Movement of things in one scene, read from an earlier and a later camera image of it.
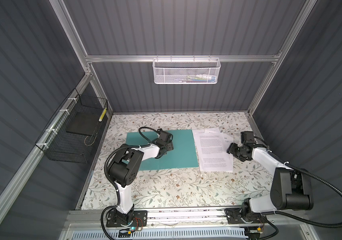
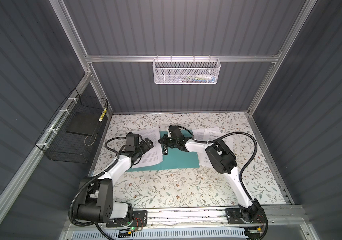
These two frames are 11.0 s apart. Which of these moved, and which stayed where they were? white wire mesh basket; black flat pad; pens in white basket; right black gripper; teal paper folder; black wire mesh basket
Moved: teal paper folder; right black gripper
Stayed: white wire mesh basket; black wire mesh basket; black flat pad; pens in white basket
